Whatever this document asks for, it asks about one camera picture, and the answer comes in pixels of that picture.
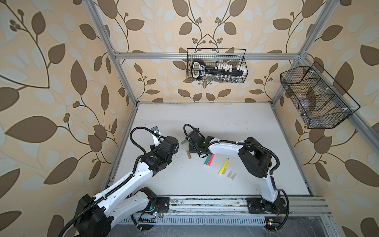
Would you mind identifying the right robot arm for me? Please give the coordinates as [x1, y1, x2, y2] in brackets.
[183, 123, 290, 232]

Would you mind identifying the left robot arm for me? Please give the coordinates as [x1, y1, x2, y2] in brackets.
[58, 127, 179, 237]

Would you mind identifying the green highlighter marker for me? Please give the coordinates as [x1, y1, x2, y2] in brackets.
[204, 154, 211, 166]

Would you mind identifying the pink highlighter marker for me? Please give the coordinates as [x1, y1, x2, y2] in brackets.
[207, 154, 215, 166]

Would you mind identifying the yellow highlighter marker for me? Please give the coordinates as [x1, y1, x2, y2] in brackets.
[219, 158, 229, 175]

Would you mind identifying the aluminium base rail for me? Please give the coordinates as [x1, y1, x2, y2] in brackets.
[100, 195, 332, 226]

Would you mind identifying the black socket rail tool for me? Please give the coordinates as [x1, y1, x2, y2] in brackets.
[190, 59, 248, 80]

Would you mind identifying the rear black wire basket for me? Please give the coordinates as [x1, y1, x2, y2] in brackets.
[186, 47, 248, 84]

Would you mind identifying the black wire basket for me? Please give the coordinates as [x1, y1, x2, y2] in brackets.
[280, 61, 361, 129]
[186, 47, 248, 84]

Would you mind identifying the right black wire basket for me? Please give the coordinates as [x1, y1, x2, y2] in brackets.
[280, 61, 361, 129]

